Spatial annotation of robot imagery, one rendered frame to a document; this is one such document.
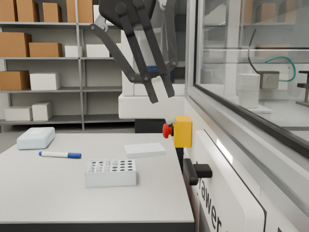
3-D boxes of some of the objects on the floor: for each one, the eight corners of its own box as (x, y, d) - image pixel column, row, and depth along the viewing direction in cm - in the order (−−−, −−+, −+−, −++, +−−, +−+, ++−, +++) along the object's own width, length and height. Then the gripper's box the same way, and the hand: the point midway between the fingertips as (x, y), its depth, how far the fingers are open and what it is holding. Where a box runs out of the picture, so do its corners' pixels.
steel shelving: (-2, 133, 392) (-21, -15, 351) (11, 125, 440) (-3, -6, 399) (235, 125, 435) (243, -7, 394) (224, 119, 483) (230, 1, 441)
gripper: (157, -49, 39) (207, 102, 44) (75, -16, 40) (133, 129, 45) (159, -74, 32) (218, 111, 36) (58, -33, 33) (129, 143, 37)
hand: (163, 100), depth 40 cm, fingers closed
